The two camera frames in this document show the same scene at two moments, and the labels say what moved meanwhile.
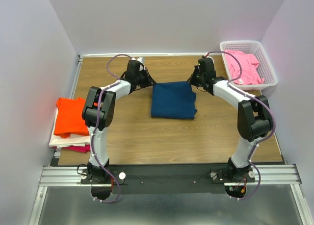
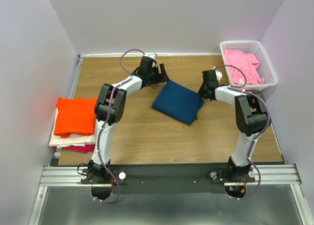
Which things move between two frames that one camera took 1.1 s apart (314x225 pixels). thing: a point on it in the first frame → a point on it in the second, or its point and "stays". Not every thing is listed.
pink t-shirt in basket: (250, 75) stays
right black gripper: (191, 80) → (201, 93)
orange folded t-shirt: (68, 119) stays
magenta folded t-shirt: (83, 149) stays
